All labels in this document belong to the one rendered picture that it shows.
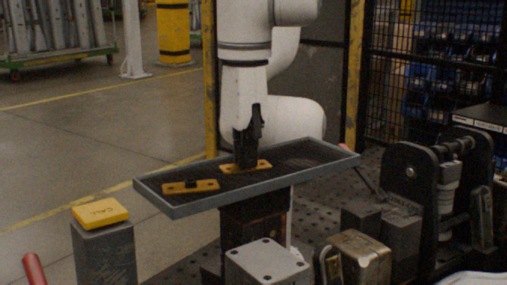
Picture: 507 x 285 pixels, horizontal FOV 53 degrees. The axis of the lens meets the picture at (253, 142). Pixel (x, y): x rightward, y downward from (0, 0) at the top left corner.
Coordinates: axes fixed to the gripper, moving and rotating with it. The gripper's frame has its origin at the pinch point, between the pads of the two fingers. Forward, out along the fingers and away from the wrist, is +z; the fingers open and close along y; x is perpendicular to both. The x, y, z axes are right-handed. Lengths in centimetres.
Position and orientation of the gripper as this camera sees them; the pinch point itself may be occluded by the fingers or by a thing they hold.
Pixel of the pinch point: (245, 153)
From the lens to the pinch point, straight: 84.8
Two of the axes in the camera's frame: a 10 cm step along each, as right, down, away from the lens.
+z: 0.0, 9.5, 3.1
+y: 3.5, 2.9, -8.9
